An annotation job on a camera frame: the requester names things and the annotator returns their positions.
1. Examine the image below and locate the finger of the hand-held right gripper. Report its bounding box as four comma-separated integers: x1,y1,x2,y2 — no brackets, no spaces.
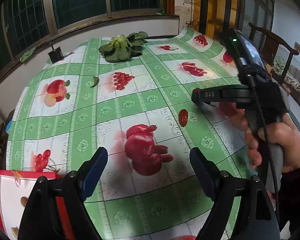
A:
191,89,205,104

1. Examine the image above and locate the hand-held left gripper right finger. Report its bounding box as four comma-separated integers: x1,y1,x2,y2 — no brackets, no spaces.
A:
189,147,280,240

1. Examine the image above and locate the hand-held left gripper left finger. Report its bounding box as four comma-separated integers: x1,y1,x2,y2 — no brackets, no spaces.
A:
17,147,108,240

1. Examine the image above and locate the red-rimmed white tray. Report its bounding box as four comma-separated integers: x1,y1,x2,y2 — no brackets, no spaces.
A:
0,169,73,240

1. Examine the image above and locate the person's right forearm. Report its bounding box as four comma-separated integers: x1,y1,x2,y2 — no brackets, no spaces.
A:
277,145,300,235

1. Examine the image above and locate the person's right hand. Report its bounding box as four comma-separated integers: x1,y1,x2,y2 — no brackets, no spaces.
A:
219,101,300,173

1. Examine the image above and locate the patterned sofa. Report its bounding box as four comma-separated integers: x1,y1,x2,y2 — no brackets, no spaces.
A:
272,55,300,105

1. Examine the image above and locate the dark wooden armchair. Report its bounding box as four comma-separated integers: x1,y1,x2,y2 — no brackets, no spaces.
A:
249,22,300,80

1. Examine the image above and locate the green fruit print tablecloth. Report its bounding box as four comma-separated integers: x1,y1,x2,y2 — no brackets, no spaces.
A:
5,27,260,240

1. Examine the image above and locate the clear tape strip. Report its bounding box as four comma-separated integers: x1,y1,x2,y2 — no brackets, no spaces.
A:
12,170,22,187

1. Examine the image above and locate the yellow wooden door panel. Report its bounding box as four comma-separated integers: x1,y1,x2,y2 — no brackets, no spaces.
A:
193,0,238,40

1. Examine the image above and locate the leafy green vegetable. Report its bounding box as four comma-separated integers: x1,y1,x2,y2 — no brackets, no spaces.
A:
98,31,148,63

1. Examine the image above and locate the dark glass door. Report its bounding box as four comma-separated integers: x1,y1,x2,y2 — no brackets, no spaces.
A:
236,0,275,33

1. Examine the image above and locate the small black box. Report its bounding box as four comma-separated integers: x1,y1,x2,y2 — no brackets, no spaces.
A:
48,44,63,63

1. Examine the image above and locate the green cloth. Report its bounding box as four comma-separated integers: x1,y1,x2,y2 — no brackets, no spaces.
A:
20,49,35,62

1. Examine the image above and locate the black cable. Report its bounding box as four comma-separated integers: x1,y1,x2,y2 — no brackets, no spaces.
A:
247,74,282,230

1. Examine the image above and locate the wooden frame window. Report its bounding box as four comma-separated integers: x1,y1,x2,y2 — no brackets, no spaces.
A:
0,0,175,85

